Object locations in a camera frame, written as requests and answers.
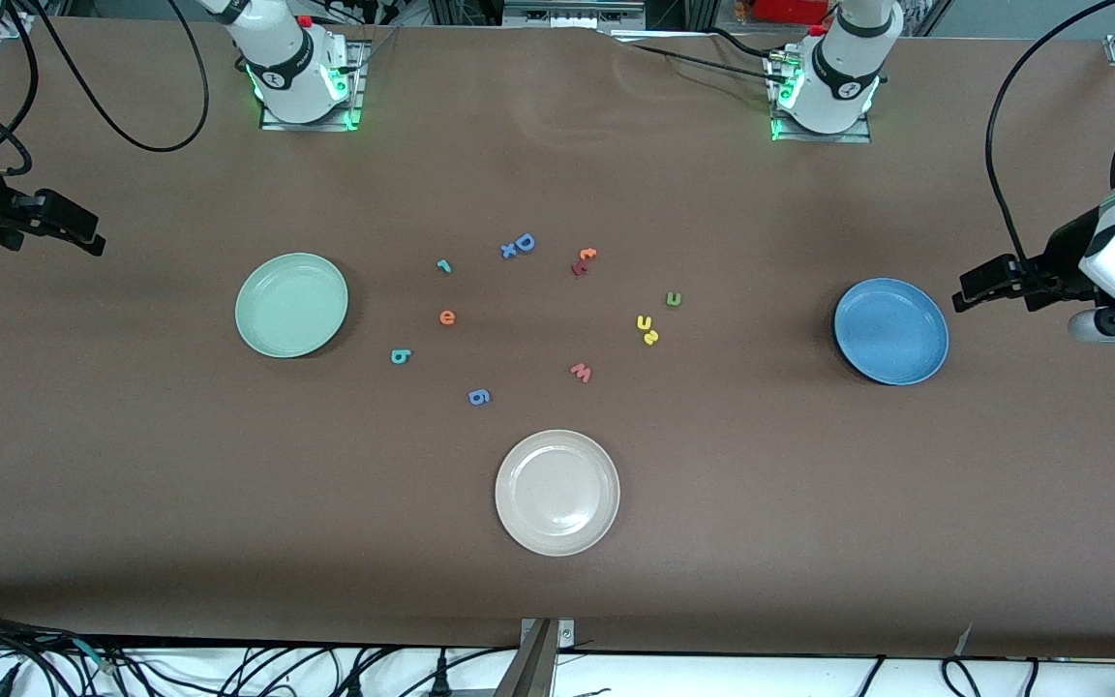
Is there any blue plate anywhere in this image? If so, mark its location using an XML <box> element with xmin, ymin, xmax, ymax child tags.
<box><xmin>833</xmin><ymin>278</ymin><xmax>950</xmax><ymax>387</ymax></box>

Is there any pale green plate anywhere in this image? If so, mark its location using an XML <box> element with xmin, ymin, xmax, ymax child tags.
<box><xmin>234</xmin><ymin>253</ymin><xmax>349</xmax><ymax>360</ymax></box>

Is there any brown table cover sheet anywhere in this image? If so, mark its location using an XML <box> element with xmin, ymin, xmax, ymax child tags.
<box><xmin>0</xmin><ymin>15</ymin><xmax>1115</xmax><ymax>661</ymax></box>

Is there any red box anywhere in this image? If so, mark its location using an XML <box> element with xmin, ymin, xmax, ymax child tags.
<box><xmin>754</xmin><ymin>0</ymin><xmax>831</xmax><ymax>26</ymax></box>

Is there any beige plate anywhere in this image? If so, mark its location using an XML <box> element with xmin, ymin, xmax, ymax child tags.
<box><xmin>495</xmin><ymin>430</ymin><xmax>621</xmax><ymax>558</ymax></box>

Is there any metal equipment rack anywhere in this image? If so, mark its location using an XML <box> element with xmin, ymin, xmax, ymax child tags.
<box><xmin>427</xmin><ymin>0</ymin><xmax>718</xmax><ymax>32</ymax></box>

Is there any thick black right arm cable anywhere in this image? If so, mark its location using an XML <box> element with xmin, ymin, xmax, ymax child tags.
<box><xmin>30</xmin><ymin>0</ymin><xmax>211</xmax><ymax>153</ymax></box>

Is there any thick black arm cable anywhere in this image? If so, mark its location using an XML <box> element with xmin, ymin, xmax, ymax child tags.
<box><xmin>988</xmin><ymin>0</ymin><xmax>1115</xmax><ymax>264</ymax></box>
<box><xmin>30</xmin><ymin>0</ymin><xmax>211</xmax><ymax>153</ymax></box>

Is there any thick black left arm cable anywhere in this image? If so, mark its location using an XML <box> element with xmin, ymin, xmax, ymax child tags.
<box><xmin>988</xmin><ymin>0</ymin><xmax>1115</xmax><ymax>264</ymax></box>

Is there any black cable on table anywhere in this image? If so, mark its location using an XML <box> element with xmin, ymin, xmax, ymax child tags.
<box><xmin>708</xmin><ymin>27</ymin><xmax>776</xmax><ymax>57</ymax></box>
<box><xmin>630</xmin><ymin>43</ymin><xmax>779</xmax><ymax>76</ymax></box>

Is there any teal floor cable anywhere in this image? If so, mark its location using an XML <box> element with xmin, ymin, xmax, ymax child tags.
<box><xmin>72</xmin><ymin>637</ymin><xmax>123</xmax><ymax>671</ymax></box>

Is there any metal table edge bracket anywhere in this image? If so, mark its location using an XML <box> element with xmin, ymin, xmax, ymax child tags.
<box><xmin>493</xmin><ymin>618</ymin><xmax>576</xmax><ymax>697</ymax></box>

